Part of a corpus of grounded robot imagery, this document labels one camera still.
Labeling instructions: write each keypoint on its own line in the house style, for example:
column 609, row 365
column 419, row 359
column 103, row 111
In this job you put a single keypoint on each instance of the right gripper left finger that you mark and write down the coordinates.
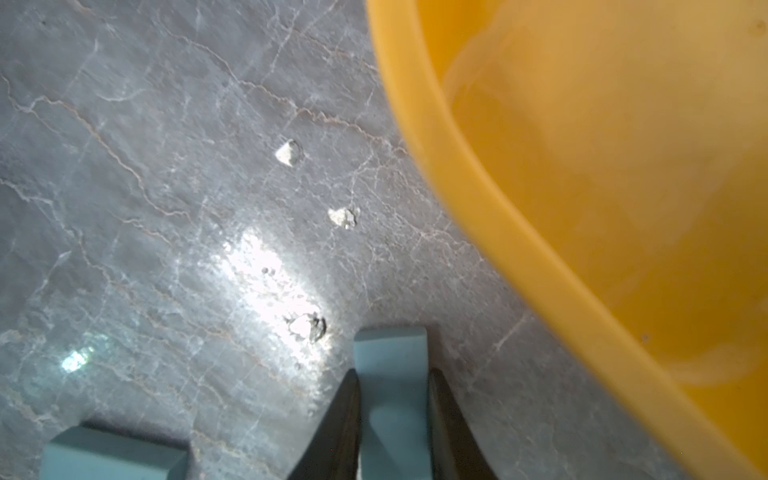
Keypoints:
column 333, row 452

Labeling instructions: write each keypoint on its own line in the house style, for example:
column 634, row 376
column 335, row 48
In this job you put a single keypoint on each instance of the teal eraser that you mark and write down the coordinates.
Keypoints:
column 392, row 367
column 85, row 453

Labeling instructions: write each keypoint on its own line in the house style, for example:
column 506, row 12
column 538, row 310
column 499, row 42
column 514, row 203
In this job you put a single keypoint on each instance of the yellow plastic storage tray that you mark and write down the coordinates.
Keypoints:
column 610, row 160

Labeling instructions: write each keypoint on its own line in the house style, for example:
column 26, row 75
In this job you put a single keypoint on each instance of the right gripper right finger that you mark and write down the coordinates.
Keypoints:
column 454, row 451

